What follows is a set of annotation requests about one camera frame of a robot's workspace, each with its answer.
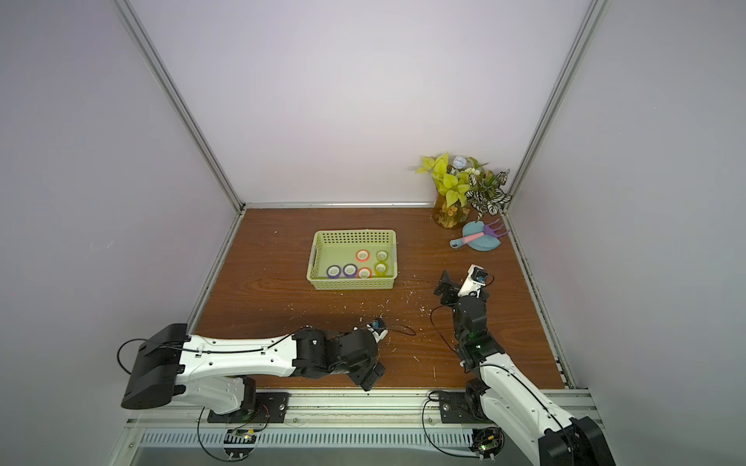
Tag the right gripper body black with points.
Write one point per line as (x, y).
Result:
(453, 292)

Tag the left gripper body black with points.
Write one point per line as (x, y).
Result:
(360, 373)

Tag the yellow tape roll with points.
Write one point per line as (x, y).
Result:
(381, 269)

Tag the red tape roll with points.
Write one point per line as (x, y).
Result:
(364, 273)
(362, 255)

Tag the purple tape roll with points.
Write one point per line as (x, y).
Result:
(350, 270)
(333, 272)

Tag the green perforated storage basket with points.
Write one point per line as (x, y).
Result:
(339, 247)

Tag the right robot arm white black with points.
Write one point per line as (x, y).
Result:
(501, 394)

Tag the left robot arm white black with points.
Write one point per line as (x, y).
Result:
(213, 373)

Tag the pink purple toy rake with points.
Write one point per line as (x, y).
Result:
(476, 230)

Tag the amber vase with flowers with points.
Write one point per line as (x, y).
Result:
(450, 217)

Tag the right controller board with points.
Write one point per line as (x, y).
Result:
(487, 442)

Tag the controller board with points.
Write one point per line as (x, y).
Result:
(487, 442)
(238, 444)

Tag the green leafy plant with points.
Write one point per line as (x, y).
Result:
(466, 179)

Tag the left controller board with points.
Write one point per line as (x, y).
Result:
(238, 444)

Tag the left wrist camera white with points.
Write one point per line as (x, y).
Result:
(379, 329)

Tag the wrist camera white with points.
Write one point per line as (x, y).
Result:
(379, 329)
(475, 282)

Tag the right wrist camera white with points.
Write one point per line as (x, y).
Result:
(475, 282)

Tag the aluminium front rail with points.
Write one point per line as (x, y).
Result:
(323, 408)

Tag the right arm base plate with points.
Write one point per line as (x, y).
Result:
(454, 407)

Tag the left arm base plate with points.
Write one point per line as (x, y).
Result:
(269, 407)

